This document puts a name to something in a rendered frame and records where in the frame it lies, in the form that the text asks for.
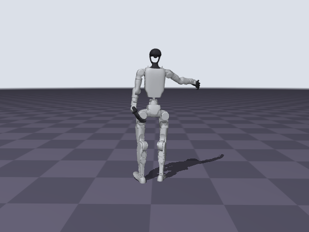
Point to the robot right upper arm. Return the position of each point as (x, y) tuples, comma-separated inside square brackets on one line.
[(173, 76)]

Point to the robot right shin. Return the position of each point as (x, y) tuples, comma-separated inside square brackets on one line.
[(162, 158)]

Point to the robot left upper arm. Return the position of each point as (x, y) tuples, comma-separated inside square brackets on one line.
[(138, 80)]

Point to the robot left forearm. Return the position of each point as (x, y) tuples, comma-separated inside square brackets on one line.
[(134, 99)]

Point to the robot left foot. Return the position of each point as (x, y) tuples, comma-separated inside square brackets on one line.
[(140, 179)]

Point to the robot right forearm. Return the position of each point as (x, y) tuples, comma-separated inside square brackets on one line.
[(188, 81)]

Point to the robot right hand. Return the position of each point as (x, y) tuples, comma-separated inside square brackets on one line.
[(197, 84)]

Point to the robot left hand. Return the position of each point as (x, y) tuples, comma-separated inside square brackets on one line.
[(137, 115)]

